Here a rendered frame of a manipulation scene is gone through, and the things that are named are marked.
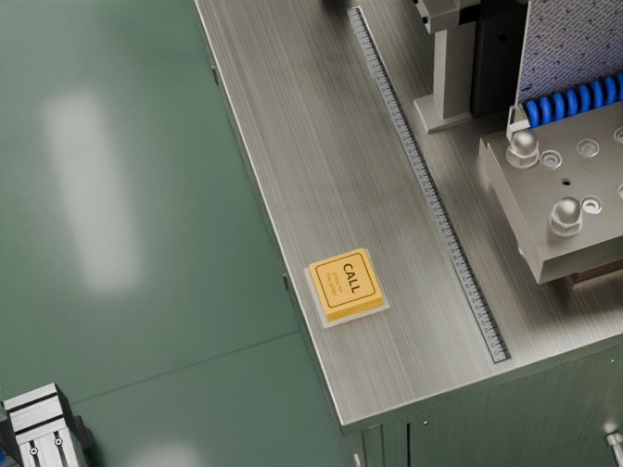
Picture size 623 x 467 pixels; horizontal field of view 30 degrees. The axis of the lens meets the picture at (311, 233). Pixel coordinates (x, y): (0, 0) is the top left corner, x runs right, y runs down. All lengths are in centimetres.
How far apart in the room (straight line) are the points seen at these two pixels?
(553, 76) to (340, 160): 30
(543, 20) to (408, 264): 34
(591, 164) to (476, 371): 27
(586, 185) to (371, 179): 29
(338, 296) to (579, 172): 31
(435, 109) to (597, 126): 24
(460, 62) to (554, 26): 17
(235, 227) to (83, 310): 36
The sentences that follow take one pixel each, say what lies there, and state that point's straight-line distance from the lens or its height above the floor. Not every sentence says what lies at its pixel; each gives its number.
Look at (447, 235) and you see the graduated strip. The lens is 142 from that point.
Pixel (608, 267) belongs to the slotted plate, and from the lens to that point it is 139.
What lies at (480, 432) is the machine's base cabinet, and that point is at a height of 69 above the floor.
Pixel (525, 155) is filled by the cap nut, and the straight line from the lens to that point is 130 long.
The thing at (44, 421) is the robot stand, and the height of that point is 22.
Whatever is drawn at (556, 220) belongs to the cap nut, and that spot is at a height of 105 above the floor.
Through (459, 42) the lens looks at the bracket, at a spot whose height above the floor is 106.
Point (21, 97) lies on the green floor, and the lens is 277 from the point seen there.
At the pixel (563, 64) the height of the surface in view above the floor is 108.
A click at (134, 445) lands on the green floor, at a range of 232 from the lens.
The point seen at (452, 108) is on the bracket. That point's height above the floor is 93.
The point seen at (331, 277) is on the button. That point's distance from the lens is 137.
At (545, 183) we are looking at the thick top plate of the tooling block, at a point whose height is 103.
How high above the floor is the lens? 215
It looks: 62 degrees down
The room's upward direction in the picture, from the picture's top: 9 degrees counter-clockwise
